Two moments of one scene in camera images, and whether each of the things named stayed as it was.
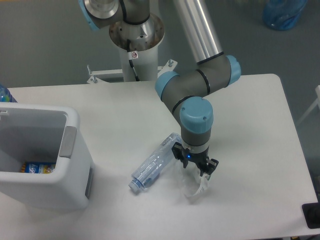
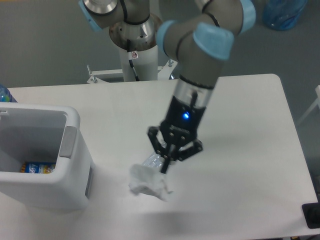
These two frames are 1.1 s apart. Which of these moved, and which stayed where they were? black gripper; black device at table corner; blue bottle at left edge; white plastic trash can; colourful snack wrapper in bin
Moved: black gripper
Stayed: blue bottle at left edge; colourful snack wrapper in bin; black device at table corner; white plastic trash can
